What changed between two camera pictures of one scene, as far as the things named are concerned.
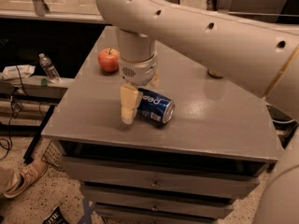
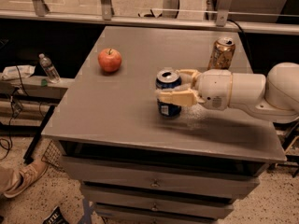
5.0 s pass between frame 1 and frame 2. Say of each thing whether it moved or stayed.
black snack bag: stayed
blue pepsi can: moved
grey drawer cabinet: stayed
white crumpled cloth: stayed
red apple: stayed
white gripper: moved
